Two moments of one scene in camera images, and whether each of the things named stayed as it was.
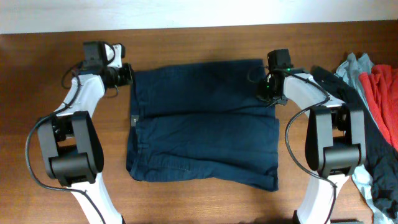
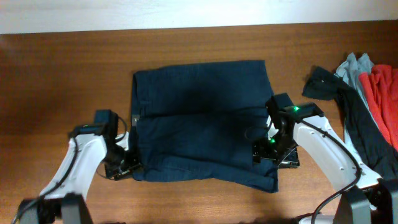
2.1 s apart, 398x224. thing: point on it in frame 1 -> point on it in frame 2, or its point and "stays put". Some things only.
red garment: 381,86 stays put
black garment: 381,155 stays put
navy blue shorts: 203,123 stays put
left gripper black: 127,74 -> 134,165
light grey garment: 350,73 stays put
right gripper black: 261,92 -> 260,150
